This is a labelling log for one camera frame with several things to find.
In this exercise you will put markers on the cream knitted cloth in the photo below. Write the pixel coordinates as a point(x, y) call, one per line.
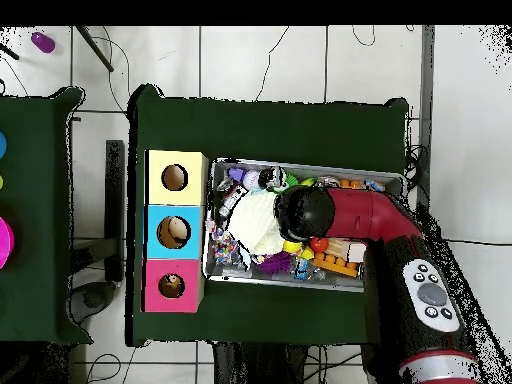
point(254, 224)

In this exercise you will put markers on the yellow smiley ball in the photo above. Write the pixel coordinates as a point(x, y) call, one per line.
point(292, 247)

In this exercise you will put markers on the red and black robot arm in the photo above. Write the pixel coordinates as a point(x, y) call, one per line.
point(376, 220)

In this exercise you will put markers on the shallow clear mesh bin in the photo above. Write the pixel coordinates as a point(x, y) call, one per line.
point(228, 276)

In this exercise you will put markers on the wooden box with three holes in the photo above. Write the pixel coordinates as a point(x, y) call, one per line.
point(174, 232)

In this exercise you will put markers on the white toy baseball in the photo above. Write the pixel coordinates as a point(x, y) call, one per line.
point(252, 180)

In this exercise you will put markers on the red crushed can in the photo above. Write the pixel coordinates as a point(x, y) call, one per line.
point(272, 178)

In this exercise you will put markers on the purple spiky toy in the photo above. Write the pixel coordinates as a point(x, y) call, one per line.
point(276, 262)

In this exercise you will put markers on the small red ball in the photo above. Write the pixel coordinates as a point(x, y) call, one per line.
point(319, 245)

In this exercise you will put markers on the dark green table cloth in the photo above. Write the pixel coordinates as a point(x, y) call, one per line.
point(264, 128)

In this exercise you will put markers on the long orange toy brick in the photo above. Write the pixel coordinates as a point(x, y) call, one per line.
point(334, 264)

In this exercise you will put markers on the pale wooden cube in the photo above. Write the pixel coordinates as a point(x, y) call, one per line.
point(357, 252)

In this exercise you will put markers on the green side table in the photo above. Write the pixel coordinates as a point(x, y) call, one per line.
point(48, 216)

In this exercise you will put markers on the black tripod leg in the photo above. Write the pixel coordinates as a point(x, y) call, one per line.
point(94, 48)

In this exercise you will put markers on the pink disc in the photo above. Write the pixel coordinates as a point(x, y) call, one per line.
point(4, 242)

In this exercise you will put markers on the blue disc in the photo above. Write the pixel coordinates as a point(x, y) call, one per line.
point(2, 145)

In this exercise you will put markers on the small purple bottle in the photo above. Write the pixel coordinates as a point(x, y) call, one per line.
point(42, 42)

